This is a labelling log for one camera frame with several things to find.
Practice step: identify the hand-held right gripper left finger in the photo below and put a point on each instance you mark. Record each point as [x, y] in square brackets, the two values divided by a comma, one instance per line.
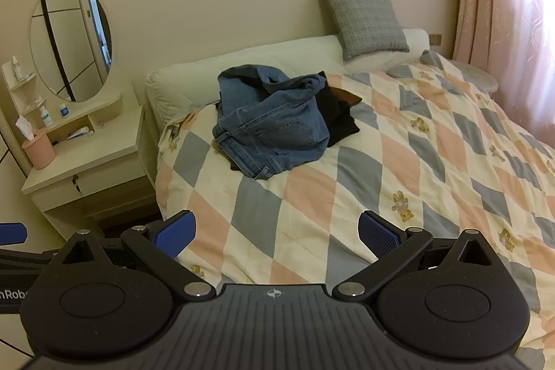
[173, 233]

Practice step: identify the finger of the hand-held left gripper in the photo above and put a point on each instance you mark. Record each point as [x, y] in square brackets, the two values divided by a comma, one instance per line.
[12, 234]

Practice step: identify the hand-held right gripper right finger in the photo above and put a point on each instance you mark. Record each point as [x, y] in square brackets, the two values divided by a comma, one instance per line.
[379, 238]

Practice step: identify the blue jeans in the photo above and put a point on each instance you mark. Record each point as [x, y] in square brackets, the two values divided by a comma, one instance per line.
[273, 123]

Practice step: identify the checked teddy bear quilt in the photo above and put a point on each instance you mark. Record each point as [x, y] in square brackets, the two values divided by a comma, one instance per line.
[433, 179]

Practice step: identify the drawer keys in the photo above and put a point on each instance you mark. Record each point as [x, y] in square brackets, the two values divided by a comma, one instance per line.
[76, 183]

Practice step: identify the pink tissue holder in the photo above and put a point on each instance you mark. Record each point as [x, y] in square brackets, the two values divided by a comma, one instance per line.
[39, 151]

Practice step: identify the white tissue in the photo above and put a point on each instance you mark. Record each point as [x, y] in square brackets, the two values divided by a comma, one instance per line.
[24, 127]

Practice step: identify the cream dressing table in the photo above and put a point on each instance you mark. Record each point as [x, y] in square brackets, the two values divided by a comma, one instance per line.
[91, 153]

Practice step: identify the white bottle with green label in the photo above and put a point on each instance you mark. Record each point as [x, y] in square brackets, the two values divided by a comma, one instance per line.
[45, 117]

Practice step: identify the white tube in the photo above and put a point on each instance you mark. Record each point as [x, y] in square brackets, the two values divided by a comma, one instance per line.
[79, 133]

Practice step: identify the black garment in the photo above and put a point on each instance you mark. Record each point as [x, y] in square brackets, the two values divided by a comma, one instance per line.
[338, 118]

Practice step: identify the small blue and white jar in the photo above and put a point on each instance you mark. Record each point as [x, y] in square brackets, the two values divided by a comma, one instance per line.
[63, 110]

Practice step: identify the brown garment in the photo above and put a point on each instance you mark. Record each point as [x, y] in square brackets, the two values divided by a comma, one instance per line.
[349, 97]

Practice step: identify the white bed pillows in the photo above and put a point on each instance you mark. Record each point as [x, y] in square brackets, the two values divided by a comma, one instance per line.
[195, 79]

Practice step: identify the small white dropper bottle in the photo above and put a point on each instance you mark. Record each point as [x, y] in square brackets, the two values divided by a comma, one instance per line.
[17, 68]

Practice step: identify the round side table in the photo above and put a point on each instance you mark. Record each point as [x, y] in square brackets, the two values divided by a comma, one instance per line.
[475, 77]

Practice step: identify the white pillow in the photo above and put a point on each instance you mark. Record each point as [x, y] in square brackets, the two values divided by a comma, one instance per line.
[414, 42]

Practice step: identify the oval mirror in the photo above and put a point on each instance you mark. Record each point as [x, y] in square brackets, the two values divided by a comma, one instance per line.
[71, 40]

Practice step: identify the grey plaid pillow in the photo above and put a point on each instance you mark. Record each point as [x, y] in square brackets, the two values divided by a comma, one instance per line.
[364, 16]

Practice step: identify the pink curtain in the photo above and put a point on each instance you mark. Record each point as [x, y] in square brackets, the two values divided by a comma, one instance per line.
[507, 14]

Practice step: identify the wall outlet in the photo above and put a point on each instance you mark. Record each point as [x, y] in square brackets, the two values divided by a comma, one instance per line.
[435, 39]

